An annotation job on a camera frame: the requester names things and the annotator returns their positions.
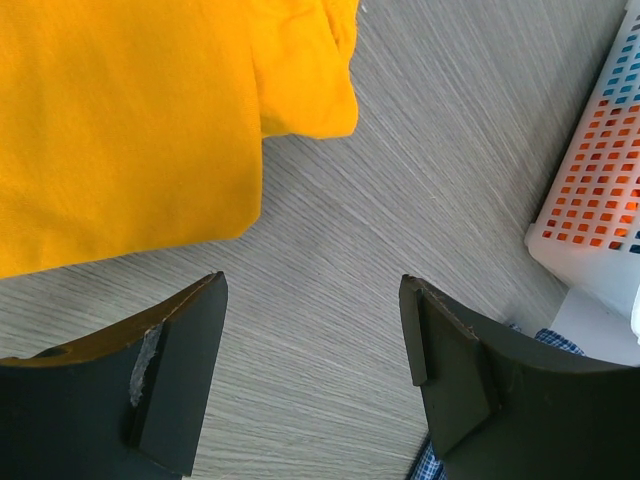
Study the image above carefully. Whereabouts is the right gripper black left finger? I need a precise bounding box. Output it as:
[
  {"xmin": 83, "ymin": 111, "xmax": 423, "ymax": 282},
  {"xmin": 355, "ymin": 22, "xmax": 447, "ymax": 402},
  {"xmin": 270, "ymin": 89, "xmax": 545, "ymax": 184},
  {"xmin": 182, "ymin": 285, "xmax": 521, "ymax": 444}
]
[{"xmin": 1, "ymin": 273, "xmax": 228, "ymax": 479}]

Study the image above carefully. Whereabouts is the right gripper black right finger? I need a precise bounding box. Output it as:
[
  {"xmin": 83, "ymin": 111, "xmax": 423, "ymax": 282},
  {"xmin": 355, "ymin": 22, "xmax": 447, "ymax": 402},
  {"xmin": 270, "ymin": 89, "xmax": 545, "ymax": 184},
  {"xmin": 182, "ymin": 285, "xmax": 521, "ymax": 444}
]
[{"xmin": 399, "ymin": 275, "xmax": 639, "ymax": 479}]

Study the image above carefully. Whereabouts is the orange yellow t shirt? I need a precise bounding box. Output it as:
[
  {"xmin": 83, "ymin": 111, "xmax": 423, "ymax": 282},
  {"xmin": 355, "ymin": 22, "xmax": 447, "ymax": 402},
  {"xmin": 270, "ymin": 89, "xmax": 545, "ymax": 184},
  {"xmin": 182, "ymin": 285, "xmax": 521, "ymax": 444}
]
[{"xmin": 1, "ymin": 1, "xmax": 358, "ymax": 278}]

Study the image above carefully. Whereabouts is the blue checkered shirt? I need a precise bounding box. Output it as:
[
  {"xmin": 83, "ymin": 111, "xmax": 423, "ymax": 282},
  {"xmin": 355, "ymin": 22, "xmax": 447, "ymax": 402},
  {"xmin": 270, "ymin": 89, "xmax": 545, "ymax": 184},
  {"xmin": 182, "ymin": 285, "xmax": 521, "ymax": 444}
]
[{"xmin": 407, "ymin": 328, "xmax": 585, "ymax": 480}]

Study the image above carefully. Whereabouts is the right white plastic basket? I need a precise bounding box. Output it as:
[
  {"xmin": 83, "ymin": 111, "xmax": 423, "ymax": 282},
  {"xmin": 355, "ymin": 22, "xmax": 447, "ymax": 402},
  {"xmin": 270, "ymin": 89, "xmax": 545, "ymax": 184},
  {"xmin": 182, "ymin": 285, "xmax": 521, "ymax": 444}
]
[{"xmin": 523, "ymin": 0, "xmax": 640, "ymax": 346}]

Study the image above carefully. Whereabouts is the orange garment in basket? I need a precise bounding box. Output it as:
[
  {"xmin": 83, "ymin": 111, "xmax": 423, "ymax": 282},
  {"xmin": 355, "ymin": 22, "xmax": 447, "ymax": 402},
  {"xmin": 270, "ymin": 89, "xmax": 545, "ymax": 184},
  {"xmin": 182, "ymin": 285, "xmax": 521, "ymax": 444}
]
[{"xmin": 541, "ymin": 103, "xmax": 612, "ymax": 250}]

